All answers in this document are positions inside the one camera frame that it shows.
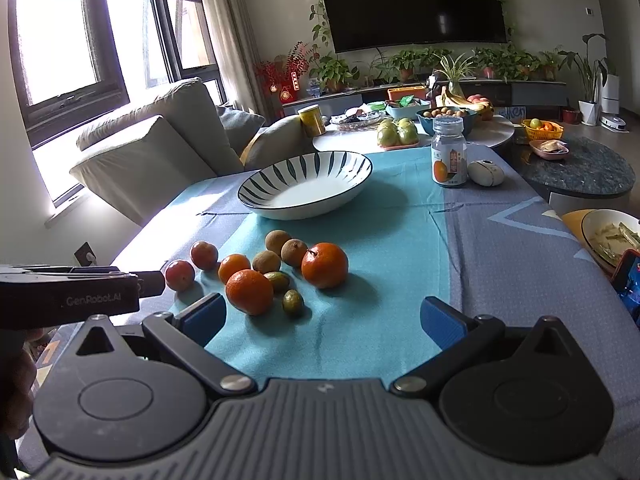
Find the clear jar orange label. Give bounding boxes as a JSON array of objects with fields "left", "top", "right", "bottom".
[{"left": 431, "top": 118, "right": 468, "bottom": 188}]

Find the glass plate with snacks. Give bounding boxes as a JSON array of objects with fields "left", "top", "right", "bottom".
[{"left": 330, "top": 108, "right": 387, "bottom": 131}]

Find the green olive fruit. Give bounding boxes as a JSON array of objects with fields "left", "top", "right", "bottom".
[
  {"left": 282, "top": 289, "right": 305, "bottom": 318},
  {"left": 264, "top": 271, "right": 291, "bottom": 295}
]

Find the banana bunch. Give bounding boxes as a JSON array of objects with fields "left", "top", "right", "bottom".
[{"left": 440, "top": 87, "right": 494, "bottom": 122}]

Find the large orange mandarin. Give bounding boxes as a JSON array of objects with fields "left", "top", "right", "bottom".
[{"left": 300, "top": 243, "right": 348, "bottom": 289}]

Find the blue striped white bowl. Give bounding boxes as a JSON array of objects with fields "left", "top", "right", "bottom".
[{"left": 238, "top": 151, "right": 373, "bottom": 221}]

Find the dark window frame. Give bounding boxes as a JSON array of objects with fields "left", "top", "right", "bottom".
[{"left": 8, "top": 0, "right": 226, "bottom": 148}]

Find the dark marble side table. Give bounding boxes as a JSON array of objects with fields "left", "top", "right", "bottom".
[{"left": 501, "top": 134, "right": 636, "bottom": 200}]

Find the potted green plant left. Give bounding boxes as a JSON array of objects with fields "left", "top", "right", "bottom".
[{"left": 309, "top": 54, "right": 360, "bottom": 93}]

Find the wall power socket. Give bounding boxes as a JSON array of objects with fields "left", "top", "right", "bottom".
[{"left": 74, "top": 242, "right": 96, "bottom": 266}]

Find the yellow fruit basket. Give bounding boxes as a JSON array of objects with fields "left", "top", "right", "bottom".
[{"left": 522, "top": 118, "right": 564, "bottom": 141}]

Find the tall plant white pot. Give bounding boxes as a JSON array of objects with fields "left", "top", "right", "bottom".
[{"left": 559, "top": 32, "right": 610, "bottom": 127}]

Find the white oval gadget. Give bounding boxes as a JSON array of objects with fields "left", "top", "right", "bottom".
[{"left": 468, "top": 159, "right": 506, "bottom": 188}]

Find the white round coffee table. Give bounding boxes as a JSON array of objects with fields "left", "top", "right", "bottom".
[{"left": 312, "top": 115, "right": 515, "bottom": 154}]

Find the white plate with food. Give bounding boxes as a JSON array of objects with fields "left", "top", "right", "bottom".
[{"left": 580, "top": 209, "right": 639, "bottom": 274}]

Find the orange box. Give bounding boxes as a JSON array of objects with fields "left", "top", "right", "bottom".
[{"left": 387, "top": 84, "right": 426, "bottom": 102}]

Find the brown kiwi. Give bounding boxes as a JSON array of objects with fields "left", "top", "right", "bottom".
[
  {"left": 280, "top": 238, "right": 308, "bottom": 269},
  {"left": 265, "top": 230, "right": 292, "bottom": 256},
  {"left": 252, "top": 249, "right": 281, "bottom": 274}
]

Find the smartphone red case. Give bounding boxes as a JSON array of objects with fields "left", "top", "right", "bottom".
[{"left": 611, "top": 248, "right": 640, "bottom": 327}]

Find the person's left hand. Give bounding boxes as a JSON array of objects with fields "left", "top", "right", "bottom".
[{"left": 1, "top": 349, "right": 37, "bottom": 440}]

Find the tray of green apples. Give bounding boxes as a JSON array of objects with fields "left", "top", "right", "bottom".
[{"left": 376, "top": 118, "right": 420, "bottom": 151}]

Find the grey throw pillow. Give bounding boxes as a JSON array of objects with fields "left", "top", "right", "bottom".
[{"left": 217, "top": 106, "right": 266, "bottom": 155}]

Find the white robot vacuum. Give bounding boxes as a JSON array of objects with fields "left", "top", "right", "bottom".
[{"left": 600, "top": 114, "right": 628, "bottom": 133}]

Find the blue grey tablecloth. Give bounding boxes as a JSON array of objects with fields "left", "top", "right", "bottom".
[{"left": 16, "top": 143, "right": 640, "bottom": 478}]

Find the pink snack dish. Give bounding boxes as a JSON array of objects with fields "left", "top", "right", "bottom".
[{"left": 529, "top": 140, "right": 570, "bottom": 160}]

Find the spider plant in vase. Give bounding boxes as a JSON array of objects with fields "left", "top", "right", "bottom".
[{"left": 436, "top": 53, "right": 476, "bottom": 96}]

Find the red flower decoration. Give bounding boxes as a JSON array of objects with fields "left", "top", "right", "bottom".
[{"left": 254, "top": 41, "right": 320, "bottom": 105}]

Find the small orange mandarin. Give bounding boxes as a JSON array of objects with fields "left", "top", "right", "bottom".
[{"left": 218, "top": 254, "right": 250, "bottom": 284}]

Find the yellow tin can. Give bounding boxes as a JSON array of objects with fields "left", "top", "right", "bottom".
[{"left": 297, "top": 104, "right": 326, "bottom": 138}]

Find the light blue snack tray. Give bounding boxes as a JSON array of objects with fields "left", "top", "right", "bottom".
[{"left": 385, "top": 100, "right": 431, "bottom": 120}]

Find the blue bowl of nuts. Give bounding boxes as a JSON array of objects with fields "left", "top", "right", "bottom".
[{"left": 416, "top": 106, "right": 480, "bottom": 136}]

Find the beige sofa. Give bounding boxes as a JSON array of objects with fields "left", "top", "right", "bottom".
[{"left": 68, "top": 77, "right": 317, "bottom": 228}]

